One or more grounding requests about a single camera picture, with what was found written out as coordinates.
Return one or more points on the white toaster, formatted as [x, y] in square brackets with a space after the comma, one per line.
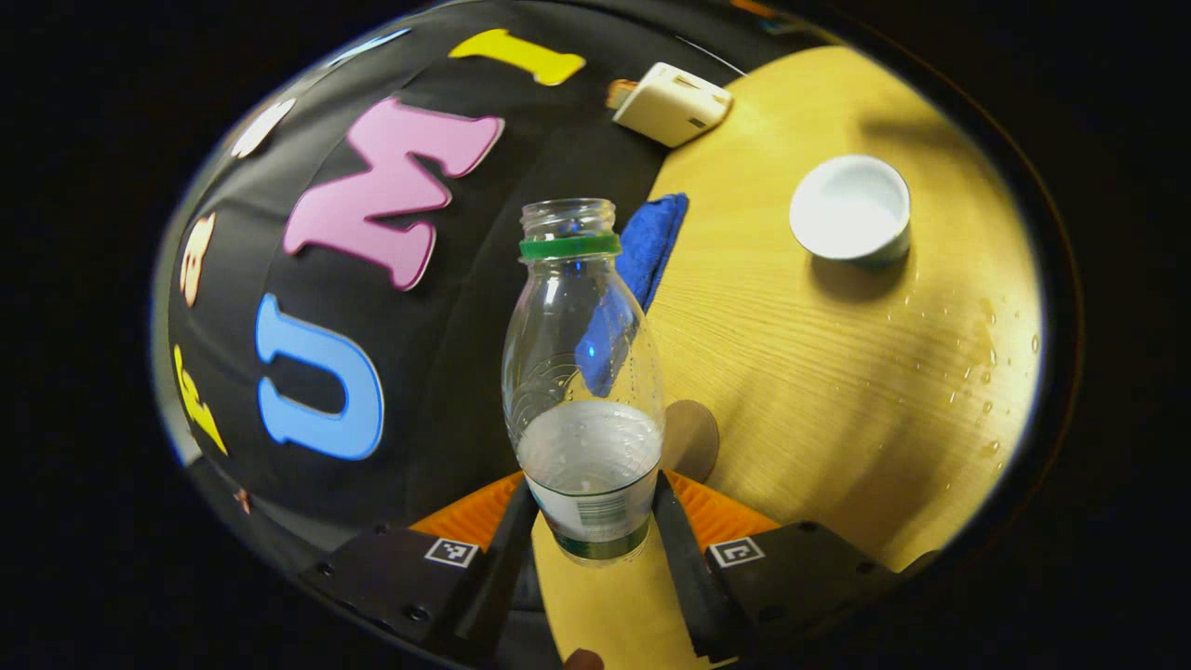
[670, 107]

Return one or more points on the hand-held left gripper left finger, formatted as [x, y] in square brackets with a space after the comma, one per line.
[493, 577]

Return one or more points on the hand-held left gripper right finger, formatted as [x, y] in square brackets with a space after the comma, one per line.
[689, 577]

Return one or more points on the black backdrop cloth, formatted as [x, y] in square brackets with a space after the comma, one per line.
[465, 288]

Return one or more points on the round brown coaster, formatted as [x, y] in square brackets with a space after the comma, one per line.
[693, 437]

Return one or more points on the blue towel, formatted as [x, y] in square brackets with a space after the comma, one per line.
[661, 242]

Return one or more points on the clear plastic water bottle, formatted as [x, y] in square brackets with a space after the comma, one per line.
[586, 447]

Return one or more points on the bread slice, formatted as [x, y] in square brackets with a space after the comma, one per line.
[620, 92]

